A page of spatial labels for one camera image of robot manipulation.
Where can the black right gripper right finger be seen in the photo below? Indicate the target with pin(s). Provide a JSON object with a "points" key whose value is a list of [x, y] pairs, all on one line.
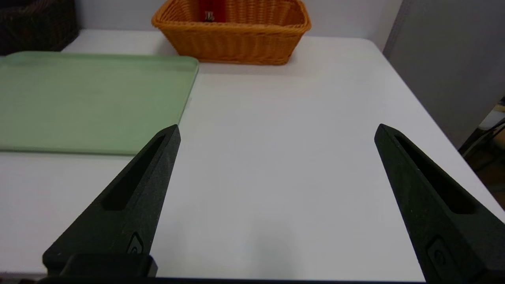
{"points": [[438, 221]]}

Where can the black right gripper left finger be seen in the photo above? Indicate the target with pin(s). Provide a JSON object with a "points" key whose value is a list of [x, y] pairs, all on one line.
{"points": [[126, 221]]}

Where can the orange wicker basket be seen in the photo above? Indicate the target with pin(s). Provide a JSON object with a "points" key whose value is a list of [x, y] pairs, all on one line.
{"points": [[232, 43]]}

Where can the dark brown wicker basket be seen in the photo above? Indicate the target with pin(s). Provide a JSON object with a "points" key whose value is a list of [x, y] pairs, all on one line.
{"points": [[35, 27]]}

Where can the red soda can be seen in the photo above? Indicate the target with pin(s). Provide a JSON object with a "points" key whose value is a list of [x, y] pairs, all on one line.
{"points": [[212, 11]]}

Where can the light green plastic tray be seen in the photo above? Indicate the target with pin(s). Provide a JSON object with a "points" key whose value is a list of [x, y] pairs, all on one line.
{"points": [[86, 102]]}

